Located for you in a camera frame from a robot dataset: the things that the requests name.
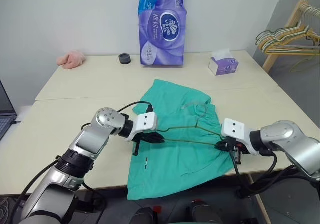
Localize dark green wire hanger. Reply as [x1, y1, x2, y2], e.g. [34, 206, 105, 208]
[255, 23, 312, 47]

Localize pink cloth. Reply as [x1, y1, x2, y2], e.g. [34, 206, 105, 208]
[56, 50, 87, 70]

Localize black round cap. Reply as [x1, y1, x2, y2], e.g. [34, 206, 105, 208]
[118, 53, 132, 65]

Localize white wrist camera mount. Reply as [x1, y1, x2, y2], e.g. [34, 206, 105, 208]
[124, 112, 159, 141]
[221, 118, 261, 156]

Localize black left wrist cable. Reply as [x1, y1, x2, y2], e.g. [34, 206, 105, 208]
[116, 100, 155, 116]

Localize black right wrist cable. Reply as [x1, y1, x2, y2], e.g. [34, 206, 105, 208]
[229, 143, 301, 200]

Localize yellow wire hanger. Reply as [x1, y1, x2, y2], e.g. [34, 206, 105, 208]
[258, 27, 320, 51]

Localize light green wire hanger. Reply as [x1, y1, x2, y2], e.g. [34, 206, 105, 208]
[264, 45, 320, 72]

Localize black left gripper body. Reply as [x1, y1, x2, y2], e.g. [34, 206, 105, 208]
[131, 132, 152, 156]

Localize white cable bundle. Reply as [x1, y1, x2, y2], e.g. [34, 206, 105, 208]
[0, 197, 13, 220]

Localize purple tissue box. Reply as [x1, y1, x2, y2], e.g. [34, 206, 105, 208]
[208, 49, 240, 76]

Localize grey laptop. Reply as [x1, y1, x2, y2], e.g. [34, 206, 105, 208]
[0, 78, 19, 142]

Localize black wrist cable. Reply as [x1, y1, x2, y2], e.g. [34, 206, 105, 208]
[229, 143, 301, 200]
[116, 100, 155, 116]

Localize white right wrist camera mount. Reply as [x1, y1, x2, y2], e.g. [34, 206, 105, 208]
[221, 118, 261, 156]

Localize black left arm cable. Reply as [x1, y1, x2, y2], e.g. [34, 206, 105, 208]
[13, 156, 109, 218]

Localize dark rounded shape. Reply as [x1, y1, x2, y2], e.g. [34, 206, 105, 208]
[129, 207, 156, 224]

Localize wooden clothes rack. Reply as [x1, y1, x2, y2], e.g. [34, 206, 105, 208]
[262, 0, 320, 73]

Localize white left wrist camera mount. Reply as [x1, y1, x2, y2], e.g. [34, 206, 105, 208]
[124, 112, 159, 141]

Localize purple toilet paper pack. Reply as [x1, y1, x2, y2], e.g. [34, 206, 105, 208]
[136, 0, 189, 67]

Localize thin wire clothes hanger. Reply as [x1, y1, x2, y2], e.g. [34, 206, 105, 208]
[158, 103, 224, 147]

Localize wooden table leg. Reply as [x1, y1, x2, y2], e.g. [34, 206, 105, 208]
[246, 174, 268, 224]

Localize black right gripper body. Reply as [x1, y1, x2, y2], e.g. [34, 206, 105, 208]
[224, 136, 244, 165]

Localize green shorts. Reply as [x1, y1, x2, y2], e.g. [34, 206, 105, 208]
[126, 79, 235, 201]

